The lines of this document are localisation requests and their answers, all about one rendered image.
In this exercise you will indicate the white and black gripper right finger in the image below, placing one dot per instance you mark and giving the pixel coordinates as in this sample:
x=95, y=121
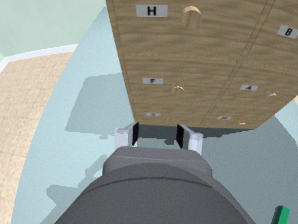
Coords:
x=187, y=139

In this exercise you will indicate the light wooden chest of drawers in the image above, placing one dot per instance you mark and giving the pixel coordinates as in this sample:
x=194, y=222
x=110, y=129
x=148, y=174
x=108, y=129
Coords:
x=239, y=60

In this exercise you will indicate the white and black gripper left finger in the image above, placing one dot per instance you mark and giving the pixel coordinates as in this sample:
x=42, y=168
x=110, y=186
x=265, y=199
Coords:
x=126, y=136

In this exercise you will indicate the wooden drawer front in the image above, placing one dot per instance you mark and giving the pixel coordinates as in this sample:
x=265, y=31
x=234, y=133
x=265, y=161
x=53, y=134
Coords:
x=226, y=25
x=193, y=78
x=252, y=80
x=227, y=115
x=277, y=39
x=170, y=113

